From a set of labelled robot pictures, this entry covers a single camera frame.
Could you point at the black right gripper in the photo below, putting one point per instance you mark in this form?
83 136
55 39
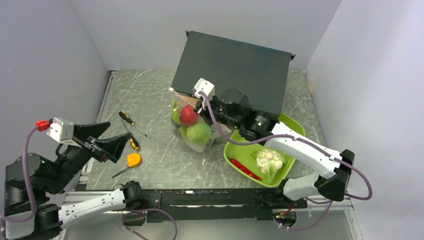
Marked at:
201 107

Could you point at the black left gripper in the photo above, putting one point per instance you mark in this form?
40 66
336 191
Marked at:
112 147

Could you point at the green cabbage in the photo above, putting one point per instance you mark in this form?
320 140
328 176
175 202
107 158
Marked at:
199 133

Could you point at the red tomato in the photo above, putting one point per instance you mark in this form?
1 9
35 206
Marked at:
188 116

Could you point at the clear zip top bag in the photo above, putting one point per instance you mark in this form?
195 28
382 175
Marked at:
194 146

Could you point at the green celery stalks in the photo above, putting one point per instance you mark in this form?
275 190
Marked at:
178 127

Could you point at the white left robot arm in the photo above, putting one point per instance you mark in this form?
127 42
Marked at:
32 178

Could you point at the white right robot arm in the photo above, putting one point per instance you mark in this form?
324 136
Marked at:
332 168

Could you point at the black yellow screwdriver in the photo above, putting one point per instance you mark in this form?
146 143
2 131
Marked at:
133 142
127 118

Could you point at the yellow tape measure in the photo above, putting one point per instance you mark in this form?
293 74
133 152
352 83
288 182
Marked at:
134 160

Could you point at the wooden block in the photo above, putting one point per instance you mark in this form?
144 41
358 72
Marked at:
191 100

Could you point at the long red chili pepper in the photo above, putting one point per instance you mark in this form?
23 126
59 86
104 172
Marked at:
244 169

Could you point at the dark rack server chassis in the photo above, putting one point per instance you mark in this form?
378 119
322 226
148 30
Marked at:
258 72

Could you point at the white cauliflower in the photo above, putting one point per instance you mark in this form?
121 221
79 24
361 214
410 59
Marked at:
269 162

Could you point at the green plastic tray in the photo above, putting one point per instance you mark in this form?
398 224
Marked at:
243 155

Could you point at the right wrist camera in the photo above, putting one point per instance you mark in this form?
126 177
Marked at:
204 86

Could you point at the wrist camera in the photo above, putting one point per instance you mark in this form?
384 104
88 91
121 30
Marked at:
59 129
204 86

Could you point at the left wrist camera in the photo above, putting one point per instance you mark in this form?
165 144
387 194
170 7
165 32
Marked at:
59 129

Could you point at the aluminium rail left edge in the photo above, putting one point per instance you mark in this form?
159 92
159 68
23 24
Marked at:
101 116

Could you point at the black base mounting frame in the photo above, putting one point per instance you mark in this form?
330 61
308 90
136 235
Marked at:
261 204

